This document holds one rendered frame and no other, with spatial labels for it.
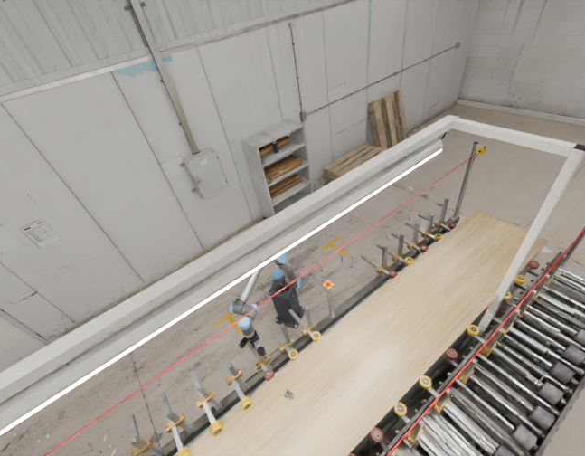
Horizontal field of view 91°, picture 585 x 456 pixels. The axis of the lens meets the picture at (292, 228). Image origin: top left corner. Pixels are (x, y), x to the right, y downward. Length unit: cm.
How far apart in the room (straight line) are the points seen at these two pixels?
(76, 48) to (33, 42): 32
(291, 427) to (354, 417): 45
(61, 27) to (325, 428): 411
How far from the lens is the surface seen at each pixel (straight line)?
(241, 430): 254
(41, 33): 389
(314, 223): 138
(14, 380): 133
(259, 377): 284
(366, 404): 247
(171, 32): 412
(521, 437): 270
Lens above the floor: 326
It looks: 41 degrees down
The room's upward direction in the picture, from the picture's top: 12 degrees counter-clockwise
